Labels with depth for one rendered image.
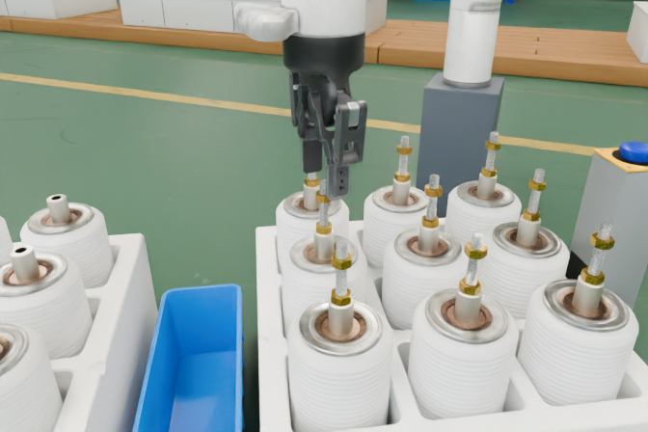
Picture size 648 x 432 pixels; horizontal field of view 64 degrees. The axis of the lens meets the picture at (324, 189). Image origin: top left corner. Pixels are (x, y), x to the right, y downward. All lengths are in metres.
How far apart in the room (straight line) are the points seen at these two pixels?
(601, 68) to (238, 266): 1.88
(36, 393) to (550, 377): 0.46
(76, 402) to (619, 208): 0.64
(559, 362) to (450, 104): 0.62
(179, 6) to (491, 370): 2.85
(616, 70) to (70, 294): 2.26
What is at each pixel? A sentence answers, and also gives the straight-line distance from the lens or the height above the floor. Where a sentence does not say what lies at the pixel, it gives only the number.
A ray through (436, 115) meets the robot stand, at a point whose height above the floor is 0.25.
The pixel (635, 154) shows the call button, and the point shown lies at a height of 0.33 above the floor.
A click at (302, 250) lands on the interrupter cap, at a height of 0.25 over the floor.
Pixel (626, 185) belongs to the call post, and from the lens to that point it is 0.74.
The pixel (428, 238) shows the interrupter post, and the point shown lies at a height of 0.27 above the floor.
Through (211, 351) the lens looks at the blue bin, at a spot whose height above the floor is 0.01.
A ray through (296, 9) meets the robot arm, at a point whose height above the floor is 0.51.
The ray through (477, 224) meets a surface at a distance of 0.71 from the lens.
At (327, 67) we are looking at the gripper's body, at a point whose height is 0.47.
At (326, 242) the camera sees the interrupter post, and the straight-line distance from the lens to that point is 0.56.
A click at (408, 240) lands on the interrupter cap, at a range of 0.61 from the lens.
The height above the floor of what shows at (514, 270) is 0.24.
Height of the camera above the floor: 0.57
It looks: 26 degrees down
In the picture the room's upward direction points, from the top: straight up
